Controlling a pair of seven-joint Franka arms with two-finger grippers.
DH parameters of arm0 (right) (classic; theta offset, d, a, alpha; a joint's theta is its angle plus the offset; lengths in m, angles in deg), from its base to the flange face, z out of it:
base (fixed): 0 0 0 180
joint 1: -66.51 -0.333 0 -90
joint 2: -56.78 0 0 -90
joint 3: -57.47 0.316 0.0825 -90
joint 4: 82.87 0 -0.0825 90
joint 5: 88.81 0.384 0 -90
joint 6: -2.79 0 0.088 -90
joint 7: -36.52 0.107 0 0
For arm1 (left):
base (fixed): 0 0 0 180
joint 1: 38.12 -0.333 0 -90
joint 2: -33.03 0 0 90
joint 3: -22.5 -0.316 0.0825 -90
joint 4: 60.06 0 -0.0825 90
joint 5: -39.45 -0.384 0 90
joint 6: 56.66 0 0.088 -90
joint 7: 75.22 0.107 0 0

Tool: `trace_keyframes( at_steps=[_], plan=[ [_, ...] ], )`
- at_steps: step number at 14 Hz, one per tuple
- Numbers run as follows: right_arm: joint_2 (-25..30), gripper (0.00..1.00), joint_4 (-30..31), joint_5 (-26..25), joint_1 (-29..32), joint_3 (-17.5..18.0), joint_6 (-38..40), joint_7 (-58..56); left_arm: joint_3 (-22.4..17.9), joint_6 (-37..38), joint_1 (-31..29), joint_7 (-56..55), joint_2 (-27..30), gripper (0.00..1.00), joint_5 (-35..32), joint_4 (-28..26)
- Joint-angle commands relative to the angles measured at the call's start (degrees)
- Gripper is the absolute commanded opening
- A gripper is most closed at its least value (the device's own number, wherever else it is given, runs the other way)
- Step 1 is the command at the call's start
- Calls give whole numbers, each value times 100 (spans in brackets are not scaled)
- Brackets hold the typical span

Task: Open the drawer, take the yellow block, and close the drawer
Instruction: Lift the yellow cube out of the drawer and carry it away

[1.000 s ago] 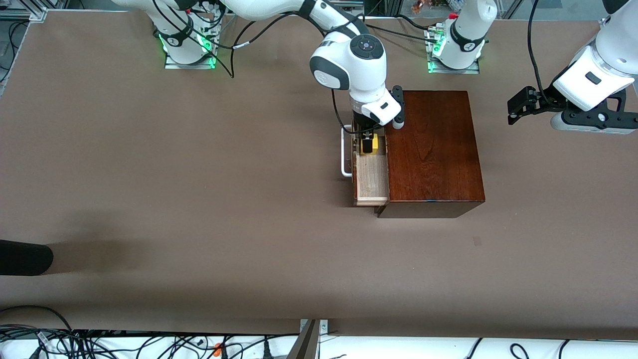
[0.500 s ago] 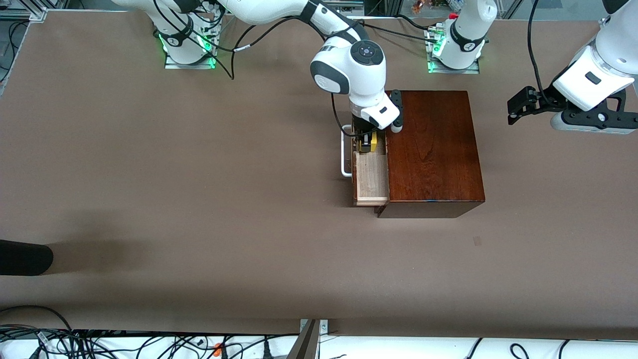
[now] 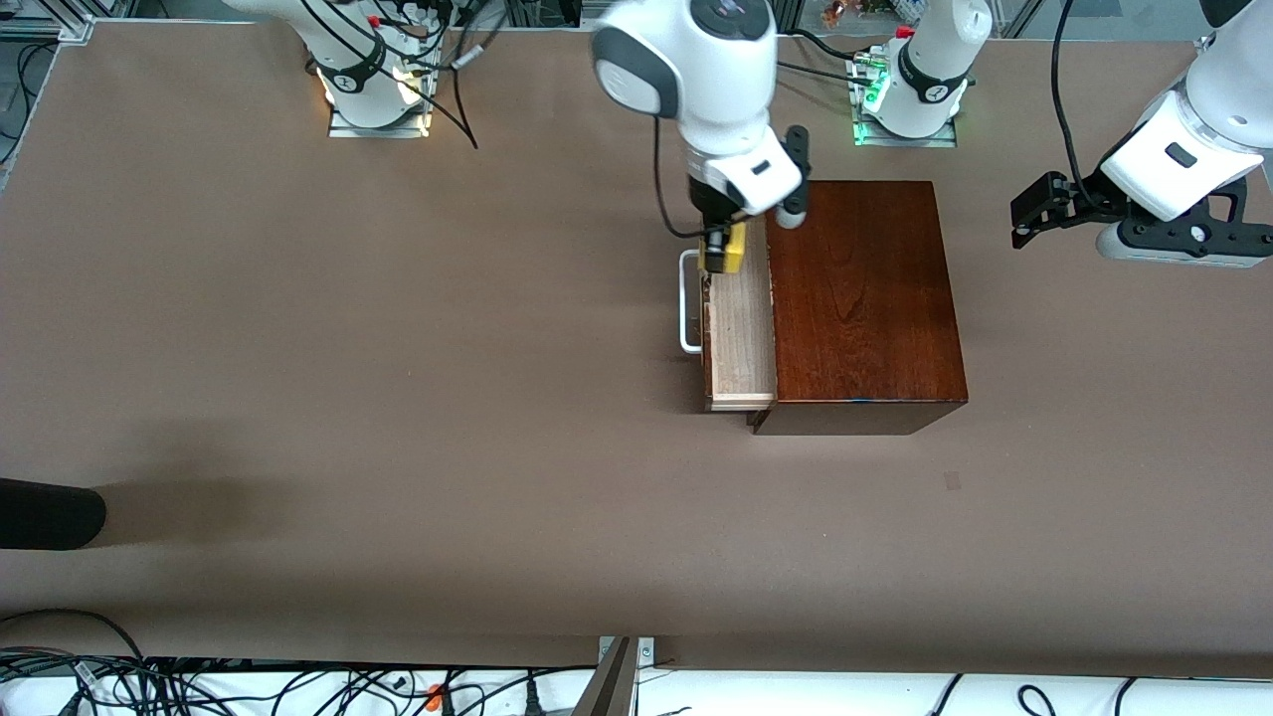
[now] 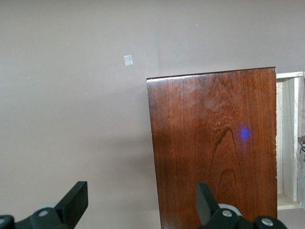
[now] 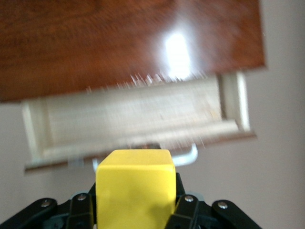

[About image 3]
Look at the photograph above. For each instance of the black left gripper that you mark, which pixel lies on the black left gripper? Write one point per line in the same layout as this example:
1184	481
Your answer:
1090	198

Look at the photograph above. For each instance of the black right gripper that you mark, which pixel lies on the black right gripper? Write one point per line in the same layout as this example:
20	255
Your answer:
713	211

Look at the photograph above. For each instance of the yellow block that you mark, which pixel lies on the yellow block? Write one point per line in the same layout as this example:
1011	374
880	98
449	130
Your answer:
738	254

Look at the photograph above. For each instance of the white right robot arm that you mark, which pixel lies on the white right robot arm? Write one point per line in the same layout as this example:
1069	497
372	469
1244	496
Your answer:
716	89

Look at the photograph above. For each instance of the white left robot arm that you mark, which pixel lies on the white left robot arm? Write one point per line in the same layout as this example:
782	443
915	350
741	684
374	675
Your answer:
1193	129

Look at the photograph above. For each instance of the dark wooden cabinet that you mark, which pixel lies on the dark wooden cabinet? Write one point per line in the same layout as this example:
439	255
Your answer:
865	298

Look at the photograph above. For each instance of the black power plug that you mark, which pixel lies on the black power plug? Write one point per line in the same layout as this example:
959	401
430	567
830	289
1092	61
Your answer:
532	701

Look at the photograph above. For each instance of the black foam cylinder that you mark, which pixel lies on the black foam cylinder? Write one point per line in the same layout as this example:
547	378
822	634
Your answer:
50	512

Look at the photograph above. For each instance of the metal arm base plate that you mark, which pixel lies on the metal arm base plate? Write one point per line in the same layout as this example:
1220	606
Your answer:
348	127
865	134

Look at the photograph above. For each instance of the aluminium table edge bracket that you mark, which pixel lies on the aluminium table edge bracket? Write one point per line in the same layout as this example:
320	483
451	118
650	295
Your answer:
617	676

